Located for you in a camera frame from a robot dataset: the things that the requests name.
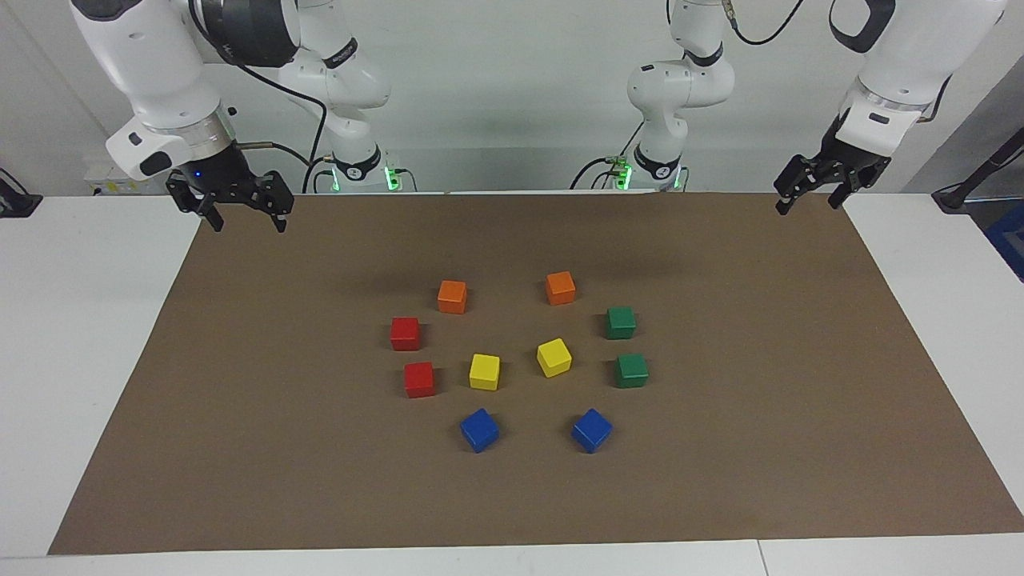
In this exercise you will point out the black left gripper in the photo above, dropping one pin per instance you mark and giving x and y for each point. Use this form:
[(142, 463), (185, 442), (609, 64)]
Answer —
[(848, 156)]

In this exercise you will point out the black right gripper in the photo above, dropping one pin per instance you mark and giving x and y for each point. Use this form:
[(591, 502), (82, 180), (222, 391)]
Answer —
[(220, 176)]

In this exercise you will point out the red cube block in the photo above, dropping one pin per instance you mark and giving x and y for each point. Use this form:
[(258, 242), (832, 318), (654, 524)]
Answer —
[(405, 334), (419, 379)]

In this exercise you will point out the green cube block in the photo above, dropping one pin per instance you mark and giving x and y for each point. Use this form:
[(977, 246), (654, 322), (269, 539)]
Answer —
[(620, 322), (631, 370)]

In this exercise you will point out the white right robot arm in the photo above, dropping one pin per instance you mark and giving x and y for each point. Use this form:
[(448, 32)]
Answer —
[(160, 72)]

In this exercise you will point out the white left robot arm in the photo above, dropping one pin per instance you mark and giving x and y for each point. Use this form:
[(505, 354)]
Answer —
[(680, 88)]

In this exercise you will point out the black stand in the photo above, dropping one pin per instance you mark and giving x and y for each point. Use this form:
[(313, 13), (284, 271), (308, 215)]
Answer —
[(956, 196)]

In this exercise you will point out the white labelled box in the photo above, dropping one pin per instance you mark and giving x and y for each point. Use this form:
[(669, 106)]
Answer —
[(100, 176)]

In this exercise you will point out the blue crate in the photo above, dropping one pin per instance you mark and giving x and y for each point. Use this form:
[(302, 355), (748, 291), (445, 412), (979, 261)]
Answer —
[(1010, 240)]

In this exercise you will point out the black clamp base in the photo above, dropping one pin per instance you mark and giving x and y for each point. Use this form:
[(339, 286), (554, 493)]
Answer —
[(16, 204)]

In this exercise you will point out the orange cube block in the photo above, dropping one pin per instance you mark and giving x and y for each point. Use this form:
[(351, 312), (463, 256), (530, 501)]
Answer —
[(560, 288), (452, 297)]

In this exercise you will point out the brown table mat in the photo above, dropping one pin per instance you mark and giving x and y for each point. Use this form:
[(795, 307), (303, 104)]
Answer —
[(720, 448)]

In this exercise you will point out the yellow cube block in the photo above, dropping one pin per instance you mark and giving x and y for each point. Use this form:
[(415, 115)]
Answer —
[(554, 357), (484, 372)]

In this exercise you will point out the blue cube block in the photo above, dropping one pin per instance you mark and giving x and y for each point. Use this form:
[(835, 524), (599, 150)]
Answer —
[(479, 430), (592, 430)]

